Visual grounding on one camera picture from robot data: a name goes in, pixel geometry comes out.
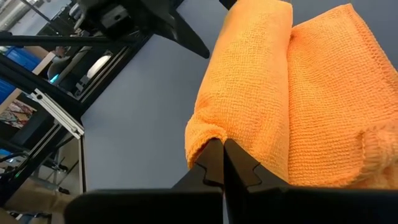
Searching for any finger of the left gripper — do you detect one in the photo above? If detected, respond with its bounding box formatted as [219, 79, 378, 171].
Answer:
[152, 11, 210, 59]
[219, 0, 238, 10]

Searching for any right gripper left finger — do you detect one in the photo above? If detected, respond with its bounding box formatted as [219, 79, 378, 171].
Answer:
[63, 138, 224, 224]

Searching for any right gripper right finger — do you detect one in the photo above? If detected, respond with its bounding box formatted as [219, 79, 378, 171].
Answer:
[224, 139, 398, 224]

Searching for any yellow microfibre towel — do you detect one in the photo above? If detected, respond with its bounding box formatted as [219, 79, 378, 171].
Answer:
[185, 0, 398, 190]

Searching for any blue-grey table mat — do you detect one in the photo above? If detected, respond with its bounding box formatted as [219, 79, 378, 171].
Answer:
[80, 0, 398, 191]

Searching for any blue storage bin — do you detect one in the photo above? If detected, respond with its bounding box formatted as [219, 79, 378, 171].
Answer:
[0, 45, 43, 105]

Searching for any silver aluminium mounting rail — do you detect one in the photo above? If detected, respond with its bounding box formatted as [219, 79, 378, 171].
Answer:
[27, 88, 85, 140]

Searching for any black metal table frame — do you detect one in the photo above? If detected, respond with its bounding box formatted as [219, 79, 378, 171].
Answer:
[0, 29, 175, 206]

